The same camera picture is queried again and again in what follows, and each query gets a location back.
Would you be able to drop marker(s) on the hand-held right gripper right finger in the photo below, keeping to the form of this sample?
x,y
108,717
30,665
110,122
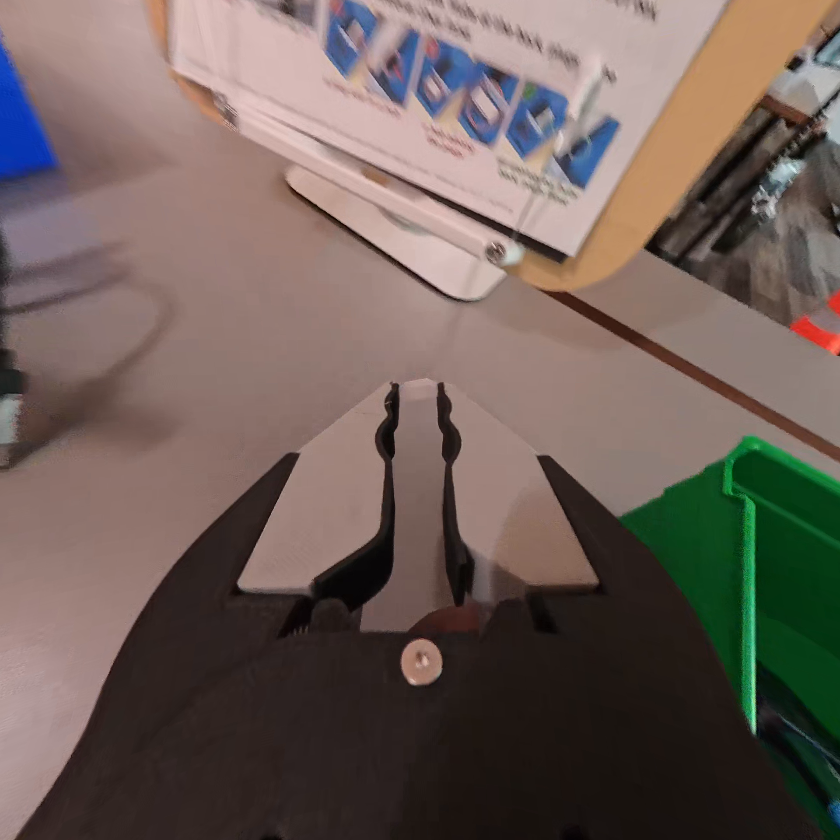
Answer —
x,y
525,518

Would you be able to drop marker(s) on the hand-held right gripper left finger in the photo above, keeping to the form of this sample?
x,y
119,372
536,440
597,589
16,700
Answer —
x,y
315,518

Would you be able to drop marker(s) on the blue plastic bin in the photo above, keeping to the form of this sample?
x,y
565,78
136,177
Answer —
x,y
23,118

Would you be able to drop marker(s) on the green plastic bin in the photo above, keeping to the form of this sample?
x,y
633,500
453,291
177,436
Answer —
x,y
695,590

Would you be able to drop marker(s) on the white tablet stand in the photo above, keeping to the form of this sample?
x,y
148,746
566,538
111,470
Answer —
x,y
420,249

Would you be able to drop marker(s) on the orange cone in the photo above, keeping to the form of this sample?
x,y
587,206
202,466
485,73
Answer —
x,y
820,334

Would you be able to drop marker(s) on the instruction sheet on stand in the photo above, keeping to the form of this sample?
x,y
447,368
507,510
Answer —
x,y
676,164

